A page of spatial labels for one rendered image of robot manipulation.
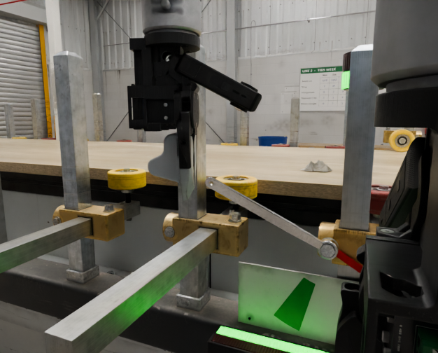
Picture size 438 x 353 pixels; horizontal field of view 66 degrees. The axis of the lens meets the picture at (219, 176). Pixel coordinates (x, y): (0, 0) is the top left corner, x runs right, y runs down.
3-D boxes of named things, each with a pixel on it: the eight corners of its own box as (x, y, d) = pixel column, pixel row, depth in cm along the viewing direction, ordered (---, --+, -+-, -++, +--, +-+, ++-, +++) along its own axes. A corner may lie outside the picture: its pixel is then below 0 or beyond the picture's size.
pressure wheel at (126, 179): (151, 222, 73) (149, 169, 71) (112, 227, 69) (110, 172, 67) (143, 213, 80) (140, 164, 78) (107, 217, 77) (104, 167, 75)
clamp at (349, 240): (429, 279, 42) (433, 240, 41) (316, 262, 47) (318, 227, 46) (421, 261, 47) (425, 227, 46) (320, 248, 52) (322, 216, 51)
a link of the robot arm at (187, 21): (203, 11, 46) (197, -11, 38) (203, 46, 47) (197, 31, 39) (149, 12, 47) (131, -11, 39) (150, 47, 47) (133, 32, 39)
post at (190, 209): (199, 335, 58) (195, 38, 50) (180, 330, 59) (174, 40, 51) (207, 323, 61) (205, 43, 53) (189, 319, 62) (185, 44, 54)
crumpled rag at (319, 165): (329, 173, 73) (329, 162, 72) (297, 171, 76) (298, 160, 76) (336, 168, 80) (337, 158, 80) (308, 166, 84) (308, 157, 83)
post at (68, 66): (85, 303, 67) (66, 49, 59) (71, 300, 68) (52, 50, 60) (97, 295, 70) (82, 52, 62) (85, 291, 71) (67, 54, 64)
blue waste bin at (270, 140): (283, 177, 601) (283, 136, 589) (252, 174, 627) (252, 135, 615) (291, 172, 652) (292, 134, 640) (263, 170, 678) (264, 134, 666)
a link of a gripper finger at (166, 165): (152, 199, 47) (150, 132, 46) (194, 199, 47) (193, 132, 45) (146, 205, 44) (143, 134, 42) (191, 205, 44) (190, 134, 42)
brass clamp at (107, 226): (106, 243, 61) (103, 216, 60) (50, 233, 66) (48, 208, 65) (127, 232, 66) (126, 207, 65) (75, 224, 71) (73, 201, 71)
